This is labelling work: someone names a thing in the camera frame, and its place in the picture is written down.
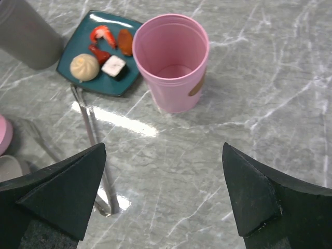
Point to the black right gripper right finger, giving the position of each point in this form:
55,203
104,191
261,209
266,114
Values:
273,209

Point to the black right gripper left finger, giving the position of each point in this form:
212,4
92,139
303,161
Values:
51,207

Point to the metal food tongs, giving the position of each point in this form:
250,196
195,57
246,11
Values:
106,208

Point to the white steamed bun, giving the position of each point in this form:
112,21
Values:
84,67

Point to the sushi roll piece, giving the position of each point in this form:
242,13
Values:
115,67

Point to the red shrimp toy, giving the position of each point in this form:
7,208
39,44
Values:
102,31

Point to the orange food piece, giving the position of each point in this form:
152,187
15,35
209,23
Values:
125,41

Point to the grey cup lid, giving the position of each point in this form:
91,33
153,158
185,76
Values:
11,167

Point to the pink cup lid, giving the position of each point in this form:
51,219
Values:
6,134

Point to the teal square plate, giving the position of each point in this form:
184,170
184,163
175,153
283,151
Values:
79,43

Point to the grey plastic cup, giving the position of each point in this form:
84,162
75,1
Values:
26,36

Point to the pink plastic cup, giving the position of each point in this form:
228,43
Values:
171,52

